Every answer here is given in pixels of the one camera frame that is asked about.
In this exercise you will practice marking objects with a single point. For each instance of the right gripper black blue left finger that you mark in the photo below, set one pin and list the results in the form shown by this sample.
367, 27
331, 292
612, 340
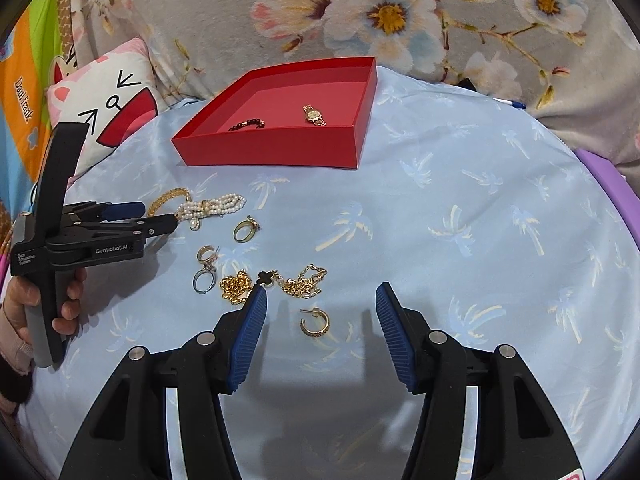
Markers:
124, 436

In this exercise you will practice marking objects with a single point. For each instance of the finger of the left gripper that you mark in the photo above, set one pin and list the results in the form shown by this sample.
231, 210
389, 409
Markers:
122, 211
143, 228

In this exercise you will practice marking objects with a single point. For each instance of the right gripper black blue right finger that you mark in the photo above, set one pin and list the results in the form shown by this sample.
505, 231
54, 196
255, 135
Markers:
518, 433

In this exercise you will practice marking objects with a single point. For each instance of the gold wrist watch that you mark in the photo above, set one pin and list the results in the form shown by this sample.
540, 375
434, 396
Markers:
313, 116

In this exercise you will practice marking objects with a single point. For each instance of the person's left hand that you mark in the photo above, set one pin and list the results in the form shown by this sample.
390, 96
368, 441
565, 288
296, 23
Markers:
22, 294

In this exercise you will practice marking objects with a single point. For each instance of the small gold hoop earring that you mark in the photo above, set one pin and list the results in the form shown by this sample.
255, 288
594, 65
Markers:
207, 255

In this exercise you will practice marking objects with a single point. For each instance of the white cat face pillow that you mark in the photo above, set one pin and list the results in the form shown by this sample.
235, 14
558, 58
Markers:
115, 95

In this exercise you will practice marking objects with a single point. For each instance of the colourful cartoon bedsheet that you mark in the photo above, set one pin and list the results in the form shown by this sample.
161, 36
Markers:
39, 38

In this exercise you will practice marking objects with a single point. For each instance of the red shallow tray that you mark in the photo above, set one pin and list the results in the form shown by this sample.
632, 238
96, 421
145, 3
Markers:
259, 120

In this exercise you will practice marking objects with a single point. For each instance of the light blue palm-print cloth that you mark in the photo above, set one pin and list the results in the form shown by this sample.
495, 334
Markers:
479, 217

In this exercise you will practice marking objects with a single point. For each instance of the purple object at edge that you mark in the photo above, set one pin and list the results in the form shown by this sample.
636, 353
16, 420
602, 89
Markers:
616, 188

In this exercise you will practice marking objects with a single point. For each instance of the white blue pen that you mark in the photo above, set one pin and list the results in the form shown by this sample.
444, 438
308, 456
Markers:
515, 104

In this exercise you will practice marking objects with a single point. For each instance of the grey floral blanket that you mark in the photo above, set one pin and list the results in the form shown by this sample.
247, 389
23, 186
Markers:
573, 63

